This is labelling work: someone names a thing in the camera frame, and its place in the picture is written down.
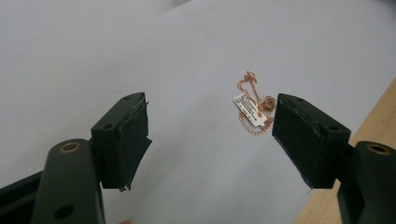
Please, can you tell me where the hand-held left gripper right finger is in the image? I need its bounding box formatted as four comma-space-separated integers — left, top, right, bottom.
271, 92, 353, 190

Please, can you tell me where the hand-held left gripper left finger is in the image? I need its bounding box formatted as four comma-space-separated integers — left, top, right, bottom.
90, 91, 153, 192

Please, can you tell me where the rose gold chain necklace with tag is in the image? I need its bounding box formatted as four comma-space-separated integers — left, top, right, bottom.
232, 70, 277, 136

